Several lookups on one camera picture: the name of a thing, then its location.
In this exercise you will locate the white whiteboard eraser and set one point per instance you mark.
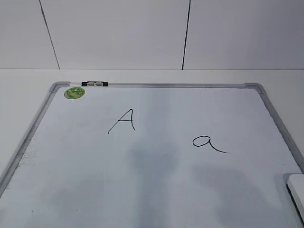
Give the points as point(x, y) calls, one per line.
point(295, 184)

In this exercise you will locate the black marker clip holder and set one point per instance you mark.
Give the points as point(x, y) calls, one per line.
point(95, 84)

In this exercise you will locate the white aluminium-framed whiteboard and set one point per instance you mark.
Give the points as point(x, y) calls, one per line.
point(153, 156)

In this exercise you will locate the round green magnet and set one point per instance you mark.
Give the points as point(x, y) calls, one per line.
point(74, 93)

